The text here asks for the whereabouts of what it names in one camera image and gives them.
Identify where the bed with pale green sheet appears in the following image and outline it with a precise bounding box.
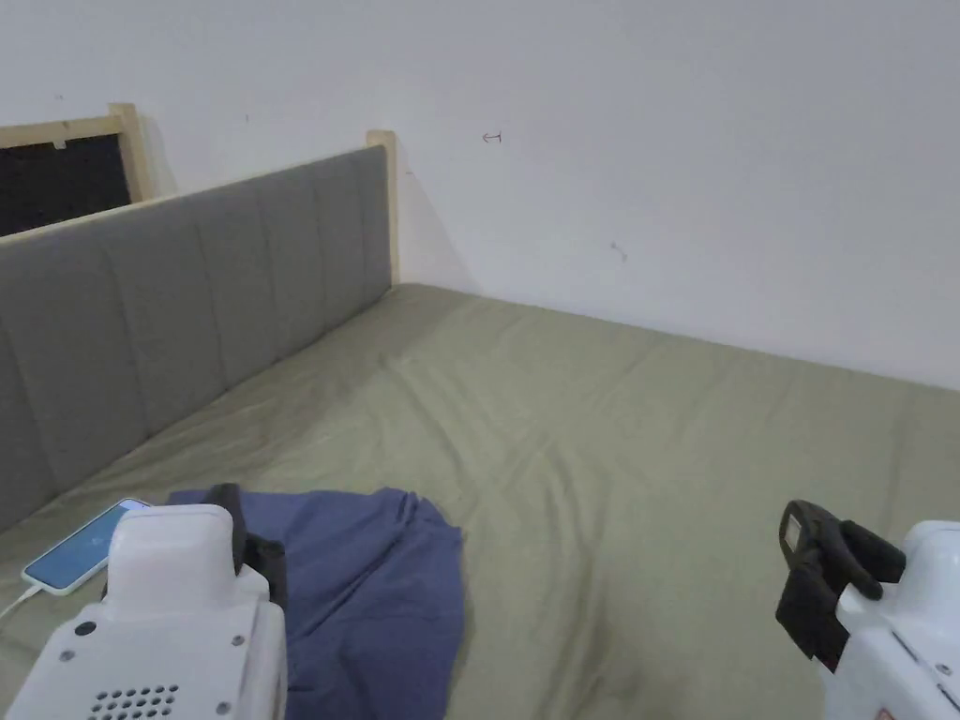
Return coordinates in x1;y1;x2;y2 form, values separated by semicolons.
0;282;960;720

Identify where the white charging cable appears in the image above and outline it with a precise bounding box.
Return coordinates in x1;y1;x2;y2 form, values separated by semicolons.
0;584;40;621

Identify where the grey padded headboard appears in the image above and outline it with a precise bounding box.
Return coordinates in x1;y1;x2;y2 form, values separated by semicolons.
0;129;398;536

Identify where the wooden framed black panel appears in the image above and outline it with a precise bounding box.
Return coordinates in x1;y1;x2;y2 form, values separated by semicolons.
0;102;163;238

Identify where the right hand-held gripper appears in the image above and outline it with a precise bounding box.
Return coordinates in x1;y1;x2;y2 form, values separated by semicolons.
775;498;960;720

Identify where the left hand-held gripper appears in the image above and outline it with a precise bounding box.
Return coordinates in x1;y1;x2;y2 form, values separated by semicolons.
0;483;289;720

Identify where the phone with pale case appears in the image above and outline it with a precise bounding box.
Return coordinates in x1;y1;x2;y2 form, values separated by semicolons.
21;498;156;598

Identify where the dark blue shirt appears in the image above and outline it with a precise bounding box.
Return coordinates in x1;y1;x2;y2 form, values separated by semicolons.
166;487;467;696

